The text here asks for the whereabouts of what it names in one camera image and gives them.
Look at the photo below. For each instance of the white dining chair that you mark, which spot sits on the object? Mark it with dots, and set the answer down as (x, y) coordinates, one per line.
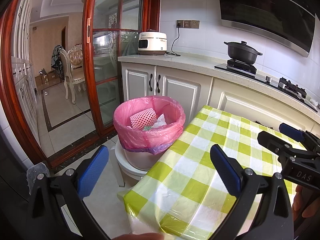
(73, 70)

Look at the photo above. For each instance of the white lower kitchen cabinets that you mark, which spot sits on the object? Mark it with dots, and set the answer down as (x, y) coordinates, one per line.
(233, 93)

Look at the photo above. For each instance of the red wooden glass door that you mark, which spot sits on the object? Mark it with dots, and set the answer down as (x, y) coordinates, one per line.
(107, 29)

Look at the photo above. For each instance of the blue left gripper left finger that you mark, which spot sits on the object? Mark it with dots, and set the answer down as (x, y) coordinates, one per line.
(89, 171)

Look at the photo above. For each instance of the person's right hand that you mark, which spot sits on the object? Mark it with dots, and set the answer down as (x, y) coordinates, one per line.
(299, 204)

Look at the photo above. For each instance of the black cooking pot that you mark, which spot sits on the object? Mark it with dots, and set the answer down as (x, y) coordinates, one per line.
(240, 51)

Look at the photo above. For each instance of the black range hood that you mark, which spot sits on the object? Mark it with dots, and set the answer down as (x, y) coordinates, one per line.
(291, 23)

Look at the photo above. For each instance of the person's left hand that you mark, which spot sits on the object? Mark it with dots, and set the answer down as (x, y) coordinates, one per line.
(144, 236)

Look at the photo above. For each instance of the pink trash bag bin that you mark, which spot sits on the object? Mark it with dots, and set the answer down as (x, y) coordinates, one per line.
(143, 148)

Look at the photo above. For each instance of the white rice cooker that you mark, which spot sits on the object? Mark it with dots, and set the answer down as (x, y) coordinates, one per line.
(152, 43)

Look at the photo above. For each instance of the pink foam net fruit back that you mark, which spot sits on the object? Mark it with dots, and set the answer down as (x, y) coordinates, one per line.
(142, 119)

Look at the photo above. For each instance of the white wardrobe cabinets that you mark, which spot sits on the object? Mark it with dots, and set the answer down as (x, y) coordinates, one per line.
(22, 67)

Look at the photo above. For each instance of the green checkered tablecloth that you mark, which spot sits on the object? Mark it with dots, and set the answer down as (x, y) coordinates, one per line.
(182, 196)

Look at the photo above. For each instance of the clear plastic scrap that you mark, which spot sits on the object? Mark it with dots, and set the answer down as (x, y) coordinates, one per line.
(33, 172)

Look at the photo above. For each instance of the wall power socket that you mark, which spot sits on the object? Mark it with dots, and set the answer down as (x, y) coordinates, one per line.
(191, 24)

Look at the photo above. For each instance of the white stool under bin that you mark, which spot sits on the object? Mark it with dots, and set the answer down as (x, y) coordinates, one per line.
(121, 166)

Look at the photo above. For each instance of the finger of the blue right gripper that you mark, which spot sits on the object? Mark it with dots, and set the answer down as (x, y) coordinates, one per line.
(292, 132)
(276, 145)

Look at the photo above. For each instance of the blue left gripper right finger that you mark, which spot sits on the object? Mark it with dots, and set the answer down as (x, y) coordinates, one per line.
(228, 169)

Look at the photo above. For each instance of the black gas stove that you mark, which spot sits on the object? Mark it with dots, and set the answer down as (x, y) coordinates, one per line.
(283, 85)

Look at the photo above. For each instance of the green dish cloth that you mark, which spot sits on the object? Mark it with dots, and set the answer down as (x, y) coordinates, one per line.
(147, 128)

